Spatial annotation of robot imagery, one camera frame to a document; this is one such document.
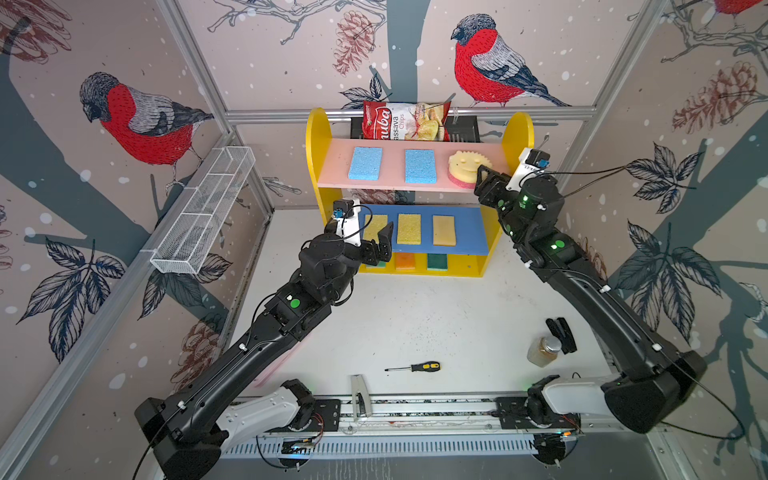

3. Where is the orange foam sponge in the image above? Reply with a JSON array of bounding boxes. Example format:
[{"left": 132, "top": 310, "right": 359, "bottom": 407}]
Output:
[{"left": 395, "top": 252, "right": 416, "bottom": 271}]

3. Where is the yellow cellulose sponge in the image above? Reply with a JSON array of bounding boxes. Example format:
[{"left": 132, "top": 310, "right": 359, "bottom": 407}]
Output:
[{"left": 397, "top": 214, "right": 422, "bottom": 245}]

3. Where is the yellow smiley face sponge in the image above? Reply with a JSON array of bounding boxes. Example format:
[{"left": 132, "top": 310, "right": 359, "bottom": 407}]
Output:
[{"left": 448, "top": 151, "right": 492, "bottom": 189}]

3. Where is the dark green scouring sponge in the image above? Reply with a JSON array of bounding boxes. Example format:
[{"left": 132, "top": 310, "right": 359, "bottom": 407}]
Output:
[{"left": 427, "top": 253, "right": 448, "bottom": 271}]

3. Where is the pale yellow sponge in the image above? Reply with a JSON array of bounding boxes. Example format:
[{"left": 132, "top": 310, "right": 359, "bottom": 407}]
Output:
[{"left": 432, "top": 215, "right": 457, "bottom": 247}]

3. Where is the blue sponge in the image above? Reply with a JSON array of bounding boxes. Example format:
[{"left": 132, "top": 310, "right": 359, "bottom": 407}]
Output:
[
  {"left": 348, "top": 147, "right": 383, "bottom": 181},
  {"left": 405, "top": 149, "right": 437, "bottom": 184}
]

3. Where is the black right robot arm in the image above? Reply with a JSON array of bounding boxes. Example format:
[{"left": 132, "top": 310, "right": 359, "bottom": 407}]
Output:
[{"left": 474, "top": 166, "right": 706, "bottom": 433}]

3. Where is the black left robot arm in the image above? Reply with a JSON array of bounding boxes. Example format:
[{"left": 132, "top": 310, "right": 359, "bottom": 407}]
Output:
[{"left": 135, "top": 220, "right": 394, "bottom": 479}]

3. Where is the yellow wooden shelf unit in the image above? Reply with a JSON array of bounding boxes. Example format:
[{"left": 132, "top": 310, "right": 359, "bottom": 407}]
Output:
[{"left": 305, "top": 108, "right": 535, "bottom": 278}]

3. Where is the red cassava chips bag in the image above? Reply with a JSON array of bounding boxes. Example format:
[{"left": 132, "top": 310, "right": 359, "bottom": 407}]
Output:
[{"left": 363, "top": 101, "right": 451, "bottom": 142}]

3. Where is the black yellow screwdriver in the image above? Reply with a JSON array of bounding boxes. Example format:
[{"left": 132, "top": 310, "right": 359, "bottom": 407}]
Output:
[{"left": 385, "top": 361, "right": 442, "bottom": 373}]

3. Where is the small amber glass jar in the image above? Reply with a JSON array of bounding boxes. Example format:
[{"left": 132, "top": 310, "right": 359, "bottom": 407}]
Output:
[{"left": 527, "top": 335, "right": 562, "bottom": 368}]

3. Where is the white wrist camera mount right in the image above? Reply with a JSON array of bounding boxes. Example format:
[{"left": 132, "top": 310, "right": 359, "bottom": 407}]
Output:
[{"left": 506, "top": 147, "right": 551, "bottom": 191}]

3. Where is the grey metal bracket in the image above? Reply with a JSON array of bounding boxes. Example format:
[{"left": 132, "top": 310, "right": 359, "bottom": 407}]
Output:
[{"left": 350, "top": 374, "right": 372, "bottom": 421}]

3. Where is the white wire mesh basket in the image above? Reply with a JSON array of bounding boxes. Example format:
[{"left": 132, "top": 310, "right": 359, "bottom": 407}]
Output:
[{"left": 150, "top": 146, "right": 255, "bottom": 275}]

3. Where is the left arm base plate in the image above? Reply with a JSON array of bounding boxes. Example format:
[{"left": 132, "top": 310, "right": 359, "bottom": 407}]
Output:
[{"left": 280, "top": 398, "right": 341, "bottom": 433}]

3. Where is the aluminium rail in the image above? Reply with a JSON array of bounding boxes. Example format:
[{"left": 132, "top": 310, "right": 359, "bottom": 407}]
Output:
[{"left": 227, "top": 392, "right": 667, "bottom": 436}]

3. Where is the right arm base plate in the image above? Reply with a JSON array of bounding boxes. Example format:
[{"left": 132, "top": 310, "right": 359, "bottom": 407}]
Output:
[{"left": 492, "top": 395, "right": 581, "bottom": 430}]

